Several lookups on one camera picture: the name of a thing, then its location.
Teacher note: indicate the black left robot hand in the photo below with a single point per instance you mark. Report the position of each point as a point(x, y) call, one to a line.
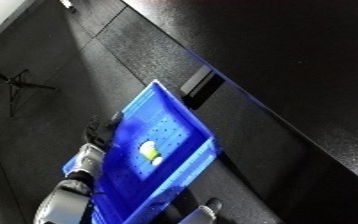
point(101, 131)

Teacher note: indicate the paper cup with green band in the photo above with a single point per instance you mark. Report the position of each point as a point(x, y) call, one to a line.
point(150, 151)

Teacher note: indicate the pale left robot arm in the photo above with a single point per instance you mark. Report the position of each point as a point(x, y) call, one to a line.
point(69, 196)

